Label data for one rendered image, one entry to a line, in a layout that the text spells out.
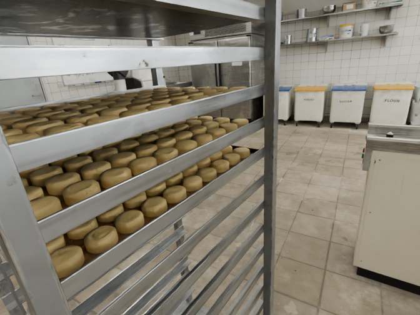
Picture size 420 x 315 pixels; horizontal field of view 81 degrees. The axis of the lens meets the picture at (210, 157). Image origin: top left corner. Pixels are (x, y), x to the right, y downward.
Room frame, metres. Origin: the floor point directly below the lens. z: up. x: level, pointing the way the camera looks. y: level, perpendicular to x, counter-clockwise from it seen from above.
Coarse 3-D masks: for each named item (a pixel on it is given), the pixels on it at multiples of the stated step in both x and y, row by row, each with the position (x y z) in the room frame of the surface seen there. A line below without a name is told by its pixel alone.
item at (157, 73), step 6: (150, 42) 0.96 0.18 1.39; (156, 42) 0.96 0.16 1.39; (156, 72) 0.95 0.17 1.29; (156, 78) 0.95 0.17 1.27; (162, 78) 0.97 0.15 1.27; (156, 84) 0.96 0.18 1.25; (180, 222) 0.96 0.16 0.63; (174, 228) 0.97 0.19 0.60; (180, 240) 0.95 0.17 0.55; (186, 270) 0.96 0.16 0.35; (186, 300) 0.96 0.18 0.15
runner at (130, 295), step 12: (252, 192) 0.63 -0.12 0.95; (228, 204) 0.53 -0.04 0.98; (240, 204) 0.58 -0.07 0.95; (216, 216) 0.49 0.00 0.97; (204, 228) 0.46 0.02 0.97; (192, 240) 0.42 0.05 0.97; (180, 252) 0.39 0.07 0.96; (168, 264) 0.37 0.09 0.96; (144, 276) 0.33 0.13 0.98; (156, 276) 0.34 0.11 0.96; (132, 288) 0.31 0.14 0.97; (144, 288) 0.32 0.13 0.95; (120, 300) 0.29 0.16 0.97; (132, 300) 0.30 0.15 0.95; (108, 312) 0.27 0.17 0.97; (120, 312) 0.28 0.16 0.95
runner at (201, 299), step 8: (256, 232) 0.65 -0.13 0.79; (248, 240) 0.65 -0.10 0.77; (240, 248) 0.61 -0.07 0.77; (248, 248) 0.61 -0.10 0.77; (232, 256) 0.58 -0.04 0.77; (240, 256) 0.57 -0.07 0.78; (224, 264) 0.55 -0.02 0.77; (232, 264) 0.54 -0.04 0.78; (224, 272) 0.51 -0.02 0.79; (216, 280) 0.48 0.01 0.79; (208, 288) 0.45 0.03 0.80; (216, 288) 0.47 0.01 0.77; (200, 296) 0.45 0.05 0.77; (208, 296) 0.45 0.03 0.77; (192, 304) 0.43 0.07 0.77; (200, 304) 0.42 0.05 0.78; (184, 312) 0.41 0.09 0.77; (192, 312) 0.40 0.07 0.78
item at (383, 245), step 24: (384, 168) 1.13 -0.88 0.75; (408, 168) 1.08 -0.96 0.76; (384, 192) 1.12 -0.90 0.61; (408, 192) 1.07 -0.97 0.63; (360, 216) 1.25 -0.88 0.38; (384, 216) 1.11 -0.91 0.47; (408, 216) 1.05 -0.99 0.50; (360, 240) 1.16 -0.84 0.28; (384, 240) 1.10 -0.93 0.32; (408, 240) 1.04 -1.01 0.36; (360, 264) 1.15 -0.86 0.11; (384, 264) 1.08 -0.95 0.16; (408, 264) 1.03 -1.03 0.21; (408, 288) 1.03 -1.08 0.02
